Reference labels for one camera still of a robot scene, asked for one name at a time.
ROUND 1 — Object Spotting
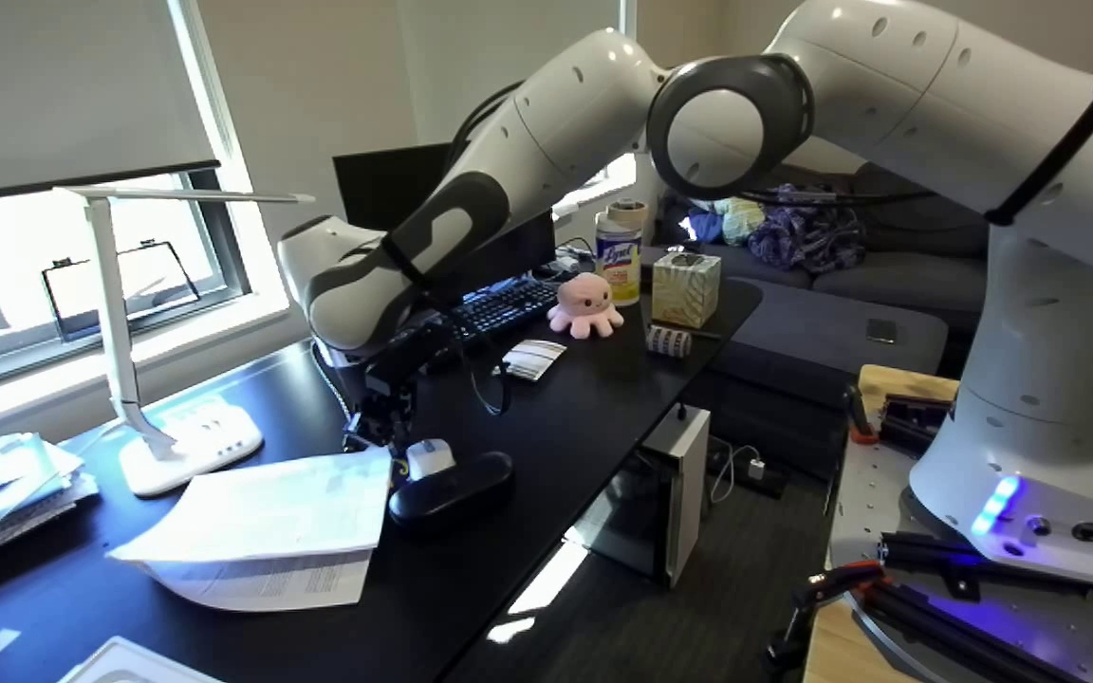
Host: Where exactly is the metal robot mounting table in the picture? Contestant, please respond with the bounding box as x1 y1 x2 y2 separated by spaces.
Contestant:
796 434 1093 683

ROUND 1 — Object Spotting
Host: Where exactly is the light wooden board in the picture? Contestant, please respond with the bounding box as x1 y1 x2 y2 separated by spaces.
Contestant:
805 591 921 683

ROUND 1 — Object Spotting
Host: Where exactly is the coloured patterned tissue box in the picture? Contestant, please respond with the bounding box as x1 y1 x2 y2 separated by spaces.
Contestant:
650 247 724 335

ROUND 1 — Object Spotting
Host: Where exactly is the white paper booklet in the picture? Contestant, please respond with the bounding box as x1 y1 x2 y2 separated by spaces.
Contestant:
106 445 394 617

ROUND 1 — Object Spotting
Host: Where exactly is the wooden block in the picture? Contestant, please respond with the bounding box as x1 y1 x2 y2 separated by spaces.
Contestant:
855 361 960 434

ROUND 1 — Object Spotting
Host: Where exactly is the pile of loose papers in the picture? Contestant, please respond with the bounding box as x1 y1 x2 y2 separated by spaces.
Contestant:
0 430 104 583

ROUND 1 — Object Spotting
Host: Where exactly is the white roller blind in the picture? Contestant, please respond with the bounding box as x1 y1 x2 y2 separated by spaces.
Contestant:
394 0 635 146
0 0 224 206

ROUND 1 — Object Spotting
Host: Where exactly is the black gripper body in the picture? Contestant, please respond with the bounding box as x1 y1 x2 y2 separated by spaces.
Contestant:
363 309 461 411

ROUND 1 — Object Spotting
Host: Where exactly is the window with dark frame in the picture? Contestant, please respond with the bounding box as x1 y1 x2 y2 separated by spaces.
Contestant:
0 162 259 404
552 149 647 221

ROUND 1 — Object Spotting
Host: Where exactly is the pink octopus plush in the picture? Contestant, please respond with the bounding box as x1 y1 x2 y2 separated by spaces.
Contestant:
547 270 630 342

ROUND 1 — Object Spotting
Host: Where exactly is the black computer monitor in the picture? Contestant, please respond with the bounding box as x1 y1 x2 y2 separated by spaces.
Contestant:
332 142 561 289

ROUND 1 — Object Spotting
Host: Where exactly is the white computer tower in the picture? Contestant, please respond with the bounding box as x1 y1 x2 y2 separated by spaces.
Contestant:
596 399 712 591

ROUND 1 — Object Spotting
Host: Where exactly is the orange black clamp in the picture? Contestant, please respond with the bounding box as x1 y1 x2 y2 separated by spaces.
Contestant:
767 563 903 669
848 386 956 455

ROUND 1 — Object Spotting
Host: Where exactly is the upholstered sectional sofa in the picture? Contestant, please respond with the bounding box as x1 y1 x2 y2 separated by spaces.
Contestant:
693 156 1016 478

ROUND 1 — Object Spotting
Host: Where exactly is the small white card pack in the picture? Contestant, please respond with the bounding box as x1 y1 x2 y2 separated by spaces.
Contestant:
496 335 568 383

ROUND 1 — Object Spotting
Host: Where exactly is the white desk lamp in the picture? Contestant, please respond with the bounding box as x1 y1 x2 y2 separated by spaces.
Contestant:
53 182 320 500

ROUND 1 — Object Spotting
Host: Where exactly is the flat white book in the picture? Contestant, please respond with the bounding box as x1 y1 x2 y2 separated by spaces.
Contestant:
58 634 221 683

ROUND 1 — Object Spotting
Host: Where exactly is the white wipes canister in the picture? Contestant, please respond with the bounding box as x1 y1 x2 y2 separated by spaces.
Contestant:
593 196 654 309

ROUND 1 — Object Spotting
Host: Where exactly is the black keyboard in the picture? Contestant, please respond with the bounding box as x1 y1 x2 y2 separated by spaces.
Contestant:
445 270 561 348

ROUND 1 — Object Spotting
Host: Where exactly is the purple crumpled cloth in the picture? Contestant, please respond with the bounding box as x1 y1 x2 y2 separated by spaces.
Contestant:
672 182 872 282

